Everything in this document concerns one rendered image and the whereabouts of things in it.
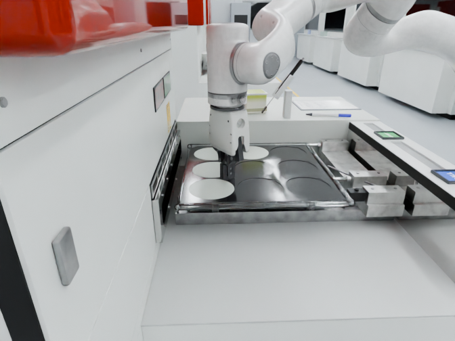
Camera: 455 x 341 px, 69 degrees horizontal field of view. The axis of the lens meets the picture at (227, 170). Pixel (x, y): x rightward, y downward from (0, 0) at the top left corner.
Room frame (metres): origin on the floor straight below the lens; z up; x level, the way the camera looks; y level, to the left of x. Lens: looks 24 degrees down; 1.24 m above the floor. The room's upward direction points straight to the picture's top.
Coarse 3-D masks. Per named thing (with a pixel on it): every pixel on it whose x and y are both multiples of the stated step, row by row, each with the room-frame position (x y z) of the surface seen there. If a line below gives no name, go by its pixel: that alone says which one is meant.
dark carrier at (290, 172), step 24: (192, 168) 0.77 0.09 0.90; (240, 168) 0.77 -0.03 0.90; (264, 168) 0.77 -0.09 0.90; (288, 168) 0.77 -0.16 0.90; (312, 168) 0.77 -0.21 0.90; (240, 192) 0.64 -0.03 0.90; (264, 192) 0.64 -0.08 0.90; (288, 192) 0.64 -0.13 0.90; (312, 192) 0.64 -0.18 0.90; (336, 192) 0.64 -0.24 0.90
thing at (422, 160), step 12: (372, 132) 0.88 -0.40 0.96; (396, 132) 0.88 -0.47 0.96; (384, 144) 0.78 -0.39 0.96; (396, 144) 0.79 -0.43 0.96; (408, 144) 0.78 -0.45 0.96; (408, 156) 0.70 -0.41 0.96; (420, 156) 0.71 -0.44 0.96; (432, 156) 0.70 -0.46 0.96; (420, 168) 0.63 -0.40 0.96; (432, 168) 0.64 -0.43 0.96; (444, 168) 0.63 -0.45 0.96; (432, 180) 0.57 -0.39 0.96
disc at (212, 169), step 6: (204, 162) 0.81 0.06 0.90; (210, 162) 0.81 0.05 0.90; (216, 162) 0.81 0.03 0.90; (198, 168) 0.77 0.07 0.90; (204, 168) 0.76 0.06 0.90; (210, 168) 0.76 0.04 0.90; (216, 168) 0.76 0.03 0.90; (198, 174) 0.73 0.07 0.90; (204, 174) 0.73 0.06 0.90; (210, 174) 0.73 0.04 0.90; (216, 174) 0.73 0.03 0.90
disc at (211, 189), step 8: (192, 184) 0.68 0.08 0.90; (200, 184) 0.68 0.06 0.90; (208, 184) 0.68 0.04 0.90; (216, 184) 0.68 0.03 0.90; (224, 184) 0.68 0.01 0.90; (192, 192) 0.64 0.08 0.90; (200, 192) 0.64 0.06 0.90; (208, 192) 0.64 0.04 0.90; (216, 192) 0.64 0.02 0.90; (224, 192) 0.64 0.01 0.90; (232, 192) 0.64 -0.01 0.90
